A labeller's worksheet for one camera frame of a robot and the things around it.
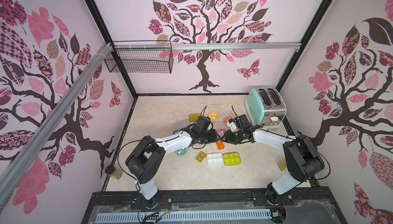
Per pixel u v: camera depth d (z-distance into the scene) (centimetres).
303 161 46
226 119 103
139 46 90
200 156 87
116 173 75
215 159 87
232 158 87
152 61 80
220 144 91
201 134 70
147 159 47
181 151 89
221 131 98
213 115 107
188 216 70
